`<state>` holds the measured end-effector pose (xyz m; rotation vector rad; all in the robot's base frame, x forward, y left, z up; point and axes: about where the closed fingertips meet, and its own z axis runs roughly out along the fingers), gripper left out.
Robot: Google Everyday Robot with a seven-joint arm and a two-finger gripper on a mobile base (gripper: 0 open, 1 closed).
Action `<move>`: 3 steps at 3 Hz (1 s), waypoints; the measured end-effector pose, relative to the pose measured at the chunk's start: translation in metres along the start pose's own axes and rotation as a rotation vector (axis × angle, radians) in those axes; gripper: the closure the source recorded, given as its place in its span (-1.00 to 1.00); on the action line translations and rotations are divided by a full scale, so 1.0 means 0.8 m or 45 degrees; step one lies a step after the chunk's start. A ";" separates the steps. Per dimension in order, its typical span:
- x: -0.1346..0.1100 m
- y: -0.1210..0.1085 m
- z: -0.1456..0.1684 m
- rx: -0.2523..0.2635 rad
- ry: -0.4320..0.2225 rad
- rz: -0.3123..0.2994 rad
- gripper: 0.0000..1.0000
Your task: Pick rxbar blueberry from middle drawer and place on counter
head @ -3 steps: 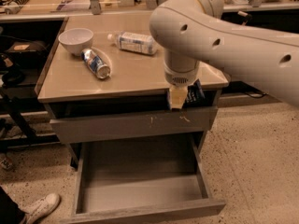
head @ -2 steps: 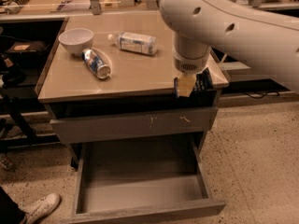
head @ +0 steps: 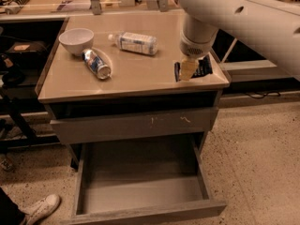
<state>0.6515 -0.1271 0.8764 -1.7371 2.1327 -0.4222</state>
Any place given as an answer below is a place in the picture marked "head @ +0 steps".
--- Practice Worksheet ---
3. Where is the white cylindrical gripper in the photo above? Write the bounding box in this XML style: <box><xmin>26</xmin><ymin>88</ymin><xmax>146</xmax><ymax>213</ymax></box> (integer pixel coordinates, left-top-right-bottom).
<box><xmin>179</xmin><ymin>15</ymin><xmax>218</xmax><ymax>81</ymax></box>

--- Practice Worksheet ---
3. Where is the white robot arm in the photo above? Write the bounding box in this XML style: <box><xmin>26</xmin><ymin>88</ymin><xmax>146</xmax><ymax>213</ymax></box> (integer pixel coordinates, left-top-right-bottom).
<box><xmin>178</xmin><ymin>0</ymin><xmax>300</xmax><ymax>80</ymax></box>

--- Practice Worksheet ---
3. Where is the grey drawer cabinet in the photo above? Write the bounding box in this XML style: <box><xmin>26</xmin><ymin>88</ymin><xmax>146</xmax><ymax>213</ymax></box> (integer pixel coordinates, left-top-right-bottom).
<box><xmin>37</xmin><ymin>11</ymin><xmax>230</xmax><ymax>165</ymax></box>

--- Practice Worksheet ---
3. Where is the closed grey top drawer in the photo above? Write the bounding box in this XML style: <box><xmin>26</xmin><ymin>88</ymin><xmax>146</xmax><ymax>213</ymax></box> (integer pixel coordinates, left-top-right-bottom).
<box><xmin>51</xmin><ymin>107</ymin><xmax>218</xmax><ymax>144</ymax></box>

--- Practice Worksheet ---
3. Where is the open grey middle drawer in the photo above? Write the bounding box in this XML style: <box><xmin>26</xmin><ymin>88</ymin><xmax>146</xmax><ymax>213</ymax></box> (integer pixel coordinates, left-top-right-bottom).
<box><xmin>64</xmin><ymin>134</ymin><xmax>226</xmax><ymax>225</ymax></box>

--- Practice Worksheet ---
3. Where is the clear plastic water bottle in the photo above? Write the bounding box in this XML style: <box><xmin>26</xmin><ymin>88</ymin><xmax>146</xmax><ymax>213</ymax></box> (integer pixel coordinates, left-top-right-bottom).
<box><xmin>108</xmin><ymin>32</ymin><xmax>158</xmax><ymax>55</ymax></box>

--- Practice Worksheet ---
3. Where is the blue silver soda can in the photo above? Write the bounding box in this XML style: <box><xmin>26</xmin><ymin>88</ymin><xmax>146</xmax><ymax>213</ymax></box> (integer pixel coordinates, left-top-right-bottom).
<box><xmin>82</xmin><ymin>49</ymin><xmax>112</xmax><ymax>80</ymax></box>

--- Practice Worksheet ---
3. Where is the white ceramic bowl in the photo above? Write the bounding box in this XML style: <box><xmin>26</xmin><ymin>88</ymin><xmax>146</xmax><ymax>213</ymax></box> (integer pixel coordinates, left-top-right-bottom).
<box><xmin>59</xmin><ymin>28</ymin><xmax>94</xmax><ymax>56</ymax></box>

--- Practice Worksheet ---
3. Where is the white sneaker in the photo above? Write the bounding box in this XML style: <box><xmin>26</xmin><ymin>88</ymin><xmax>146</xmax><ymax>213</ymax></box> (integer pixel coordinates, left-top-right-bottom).
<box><xmin>20</xmin><ymin>194</ymin><xmax>61</xmax><ymax>225</ymax></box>

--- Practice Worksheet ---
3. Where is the dark trouser leg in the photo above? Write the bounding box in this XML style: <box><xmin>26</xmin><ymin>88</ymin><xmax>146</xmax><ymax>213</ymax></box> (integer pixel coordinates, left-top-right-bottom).
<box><xmin>0</xmin><ymin>188</ymin><xmax>26</xmax><ymax>225</ymax></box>

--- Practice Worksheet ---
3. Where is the black floor cable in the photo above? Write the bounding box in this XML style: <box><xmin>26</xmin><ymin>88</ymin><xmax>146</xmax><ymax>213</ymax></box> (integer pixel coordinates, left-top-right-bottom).
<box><xmin>243</xmin><ymin>90</ymin><xmax>281</xmax><ymax>99</ymax></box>

